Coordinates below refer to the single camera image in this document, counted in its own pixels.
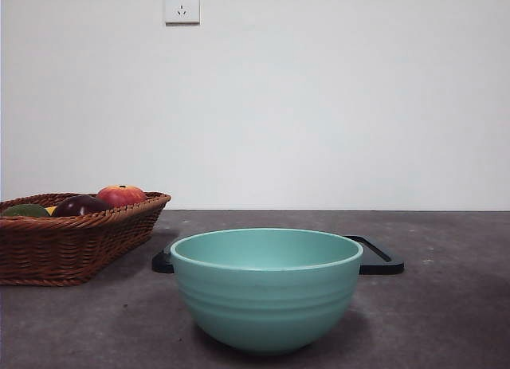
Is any teal ribbed bowl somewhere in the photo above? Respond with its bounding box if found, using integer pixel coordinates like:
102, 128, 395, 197
170, 227, 363, 356

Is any green avocado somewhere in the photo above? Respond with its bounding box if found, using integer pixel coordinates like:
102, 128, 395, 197
1, 203, 51, 218

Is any red apple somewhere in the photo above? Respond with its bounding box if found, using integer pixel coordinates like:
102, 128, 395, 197
96, 184, 148, 207

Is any black rectangular tray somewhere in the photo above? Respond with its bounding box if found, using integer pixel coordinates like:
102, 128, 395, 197
151, 234, 406, 275

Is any dark purple fruit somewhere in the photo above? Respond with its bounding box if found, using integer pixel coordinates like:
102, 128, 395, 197
51, 194, 113, 218

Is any brown wicker basket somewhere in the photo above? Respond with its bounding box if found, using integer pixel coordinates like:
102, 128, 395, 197
0, 191, 172, 287

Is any white wall socket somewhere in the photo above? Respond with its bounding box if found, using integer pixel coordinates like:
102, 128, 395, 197
165, 0, 201, 26

